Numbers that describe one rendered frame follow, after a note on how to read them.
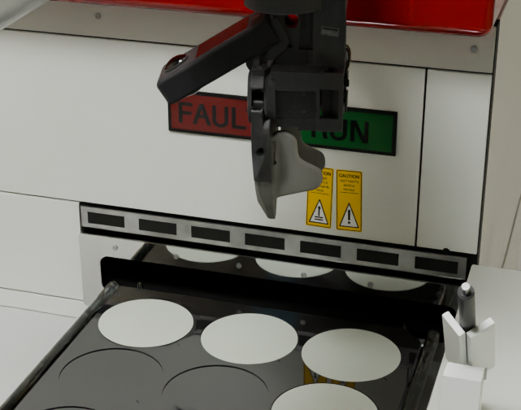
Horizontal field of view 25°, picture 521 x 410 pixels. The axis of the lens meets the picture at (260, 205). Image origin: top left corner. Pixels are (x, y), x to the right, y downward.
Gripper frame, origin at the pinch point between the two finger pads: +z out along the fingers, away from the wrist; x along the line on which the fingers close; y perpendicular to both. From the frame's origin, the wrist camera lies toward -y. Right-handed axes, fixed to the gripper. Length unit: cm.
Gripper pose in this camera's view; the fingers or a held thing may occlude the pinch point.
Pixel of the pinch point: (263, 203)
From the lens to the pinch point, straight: 107.4
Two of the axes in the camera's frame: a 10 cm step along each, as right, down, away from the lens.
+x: 1.1, -4.3, 9.0
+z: 0.1, 9.0, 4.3
